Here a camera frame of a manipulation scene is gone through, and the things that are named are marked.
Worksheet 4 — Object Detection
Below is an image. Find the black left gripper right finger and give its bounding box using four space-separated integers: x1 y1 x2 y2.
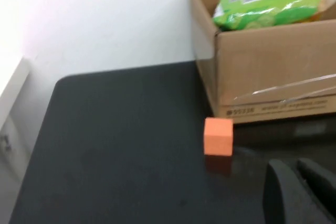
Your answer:
296 157 336 224

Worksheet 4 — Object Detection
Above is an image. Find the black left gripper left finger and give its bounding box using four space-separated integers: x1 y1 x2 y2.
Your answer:
263 159 325 224

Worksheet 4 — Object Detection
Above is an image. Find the green chip bag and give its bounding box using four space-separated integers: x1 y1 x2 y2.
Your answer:
212 0 336 32

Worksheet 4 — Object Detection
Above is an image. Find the orange foam cube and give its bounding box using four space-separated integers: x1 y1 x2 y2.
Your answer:
204 118 234 156

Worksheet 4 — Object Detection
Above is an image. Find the cardboard box with F2 print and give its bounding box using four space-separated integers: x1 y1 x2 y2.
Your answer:
191 0 336 125

